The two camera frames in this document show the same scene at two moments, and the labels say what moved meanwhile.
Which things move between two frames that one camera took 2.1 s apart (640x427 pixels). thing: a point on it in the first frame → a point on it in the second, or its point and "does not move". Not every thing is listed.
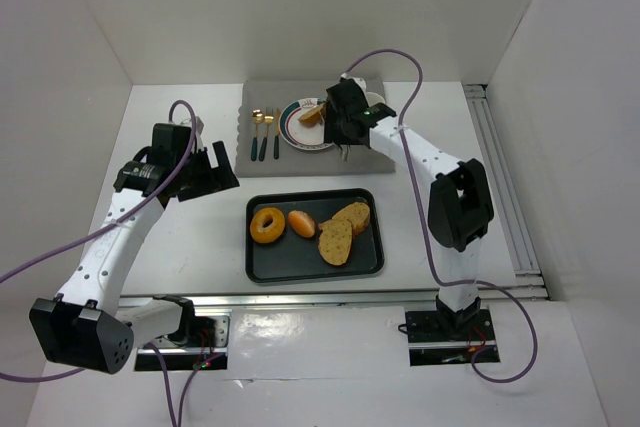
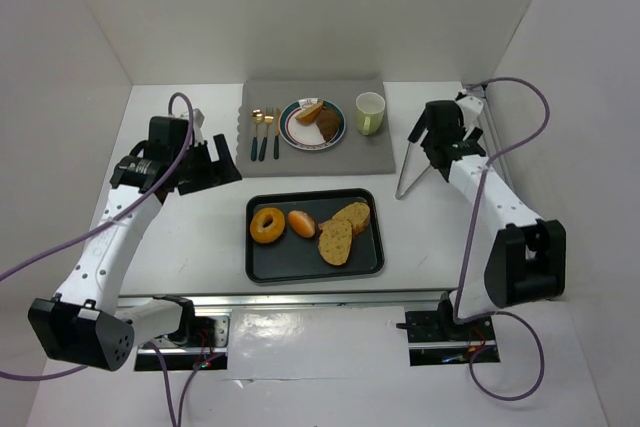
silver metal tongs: x=345 y=151 → x=415 y=163
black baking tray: x=293 y=258 does not move
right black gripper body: x=338 y=128 → x=435 y=134
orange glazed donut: x=268 y=233 does not move
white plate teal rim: x=298 y=134 does not move
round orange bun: x=302 y=223 does not move
